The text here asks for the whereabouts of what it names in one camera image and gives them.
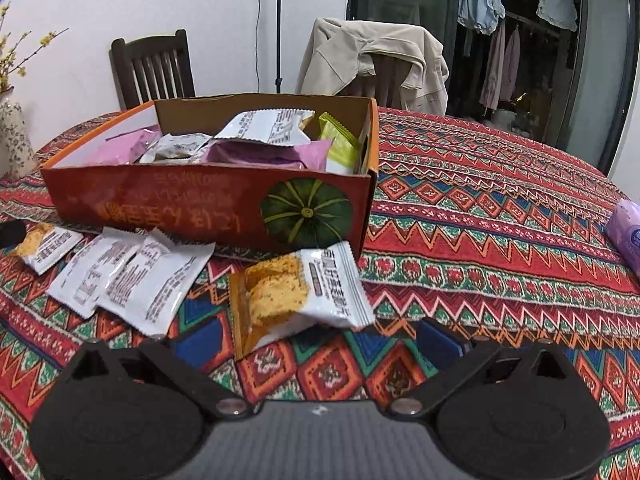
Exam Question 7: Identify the orange cardboard box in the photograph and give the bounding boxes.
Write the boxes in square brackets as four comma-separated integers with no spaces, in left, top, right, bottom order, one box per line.
[39,92,380,261]

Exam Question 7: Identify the silver snack packet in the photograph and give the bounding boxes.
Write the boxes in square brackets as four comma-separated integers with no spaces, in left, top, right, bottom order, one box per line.
[140,133,214,164]

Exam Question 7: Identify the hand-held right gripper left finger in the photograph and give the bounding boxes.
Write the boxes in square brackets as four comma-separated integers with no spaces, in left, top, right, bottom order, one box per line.
[62,317,255,422]

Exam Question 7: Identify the long green snack packet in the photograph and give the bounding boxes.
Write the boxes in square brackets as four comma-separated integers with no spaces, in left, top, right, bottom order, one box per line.
[318,112,362,176]

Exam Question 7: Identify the wooden chair under jacket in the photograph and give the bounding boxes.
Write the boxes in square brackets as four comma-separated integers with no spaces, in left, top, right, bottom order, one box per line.
[371,54,417,109]

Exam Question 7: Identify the large pink snack packet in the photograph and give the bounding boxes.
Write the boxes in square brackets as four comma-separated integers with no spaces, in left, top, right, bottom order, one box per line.
[202,139,334,172]

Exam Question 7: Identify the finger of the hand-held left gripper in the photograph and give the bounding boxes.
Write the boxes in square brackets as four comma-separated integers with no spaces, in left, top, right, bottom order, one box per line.
[0,219,27,249]

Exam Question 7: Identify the studio light on stand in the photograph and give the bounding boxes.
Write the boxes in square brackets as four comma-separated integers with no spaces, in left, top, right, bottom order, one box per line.
[271,0,287,96]

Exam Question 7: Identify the small pink snack packet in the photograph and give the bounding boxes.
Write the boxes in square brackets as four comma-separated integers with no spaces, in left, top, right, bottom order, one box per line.
[92,129,162,166]

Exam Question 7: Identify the dark wooden chair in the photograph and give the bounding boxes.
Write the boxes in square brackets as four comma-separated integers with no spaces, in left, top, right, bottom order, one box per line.
[110,29,197,112]

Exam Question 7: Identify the hanging pale pink clothes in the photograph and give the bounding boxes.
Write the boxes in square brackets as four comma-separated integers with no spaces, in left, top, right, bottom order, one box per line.
[479,20,522,112]

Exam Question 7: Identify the yellow flower branches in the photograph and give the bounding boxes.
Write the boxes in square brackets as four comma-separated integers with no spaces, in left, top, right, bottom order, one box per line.
[0,2,69,93]

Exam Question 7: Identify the white cracker snack packet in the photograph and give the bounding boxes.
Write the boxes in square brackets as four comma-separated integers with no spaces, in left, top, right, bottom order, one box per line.
[96,230,217,337]
[228,241,377,361]
[10,222,85,276]
[46,227,146,319]
[214,109,317,147]

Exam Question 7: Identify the purple wet wipes pack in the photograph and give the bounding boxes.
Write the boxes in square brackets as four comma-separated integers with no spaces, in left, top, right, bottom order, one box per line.
[603,198,640,282]

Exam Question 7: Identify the floral ceramic vase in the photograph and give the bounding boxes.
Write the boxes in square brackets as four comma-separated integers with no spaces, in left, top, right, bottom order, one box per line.
[0,87,39,179]

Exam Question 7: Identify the beige jacket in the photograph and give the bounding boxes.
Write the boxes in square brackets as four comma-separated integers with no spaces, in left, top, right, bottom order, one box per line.
[296,17,451,117]

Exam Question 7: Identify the black light cable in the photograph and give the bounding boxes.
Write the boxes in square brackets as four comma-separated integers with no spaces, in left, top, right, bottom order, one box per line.
[255,0,262,94]

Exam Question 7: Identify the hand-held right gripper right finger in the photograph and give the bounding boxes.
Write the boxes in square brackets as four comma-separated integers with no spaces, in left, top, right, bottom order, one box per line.
[389,316,577,422]

